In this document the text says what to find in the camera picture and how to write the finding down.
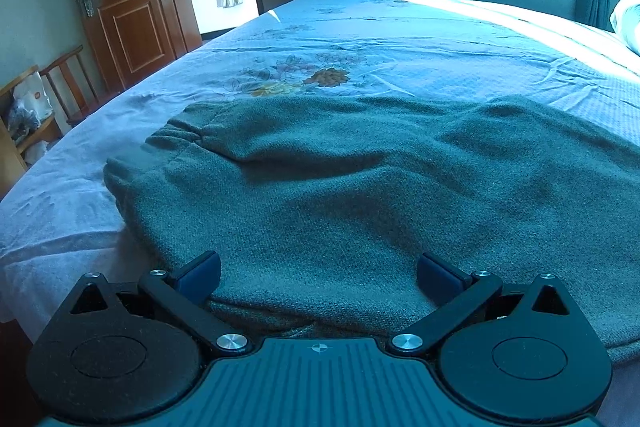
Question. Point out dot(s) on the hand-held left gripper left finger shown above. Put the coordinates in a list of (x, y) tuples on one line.
[(201, 278)]

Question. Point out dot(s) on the white plastic bag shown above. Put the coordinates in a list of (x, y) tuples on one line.
[(29, 104)]

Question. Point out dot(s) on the wooden furniture piece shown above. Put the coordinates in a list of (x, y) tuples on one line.
[(15, 127)]

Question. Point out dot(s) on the grey-green knitted sweater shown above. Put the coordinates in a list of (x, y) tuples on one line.
[(360, 202)]

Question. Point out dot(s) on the bed with floral blue sheet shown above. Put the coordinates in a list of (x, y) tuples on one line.
[(350, 47)]

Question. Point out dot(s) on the white pillow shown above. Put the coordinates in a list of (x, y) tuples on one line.
[(626, 21)]

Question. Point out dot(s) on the wooden chair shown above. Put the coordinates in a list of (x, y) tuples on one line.
[(70, 87)]

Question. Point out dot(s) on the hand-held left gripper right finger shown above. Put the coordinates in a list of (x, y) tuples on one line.
[(436, 277)]

